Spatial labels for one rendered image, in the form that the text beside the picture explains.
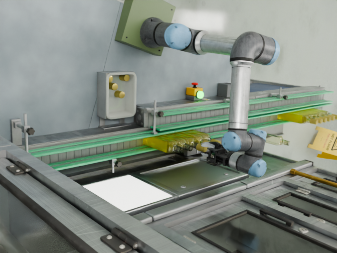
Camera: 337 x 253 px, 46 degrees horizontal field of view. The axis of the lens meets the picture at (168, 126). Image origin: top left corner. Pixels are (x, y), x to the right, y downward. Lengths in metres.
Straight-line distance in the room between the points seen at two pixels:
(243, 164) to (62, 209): 1.06
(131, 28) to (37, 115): 0.61
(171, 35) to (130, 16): 0.24
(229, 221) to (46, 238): 1.03
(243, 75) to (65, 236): 1.09
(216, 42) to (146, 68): 0.46
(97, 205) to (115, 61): 1.36
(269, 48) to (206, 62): 0.82
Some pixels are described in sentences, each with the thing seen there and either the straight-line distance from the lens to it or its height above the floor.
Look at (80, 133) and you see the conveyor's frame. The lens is 1.91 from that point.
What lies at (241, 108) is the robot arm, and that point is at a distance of 1.58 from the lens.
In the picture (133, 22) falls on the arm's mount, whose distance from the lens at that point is 2.01.
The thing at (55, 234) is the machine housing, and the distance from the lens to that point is 0.70.
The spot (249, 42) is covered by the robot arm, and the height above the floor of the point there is 1.44.
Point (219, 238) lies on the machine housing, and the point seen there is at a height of 1.60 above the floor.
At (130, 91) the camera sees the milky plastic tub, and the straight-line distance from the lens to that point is 2.03.
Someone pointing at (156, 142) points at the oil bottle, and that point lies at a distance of 1.96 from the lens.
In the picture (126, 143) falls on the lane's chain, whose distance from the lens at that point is 1.98.
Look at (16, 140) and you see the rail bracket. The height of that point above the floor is 0.86.
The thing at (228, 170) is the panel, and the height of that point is 1.22.
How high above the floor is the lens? 2.44
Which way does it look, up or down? 47 degrees down
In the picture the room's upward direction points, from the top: 107 degrees clockwise
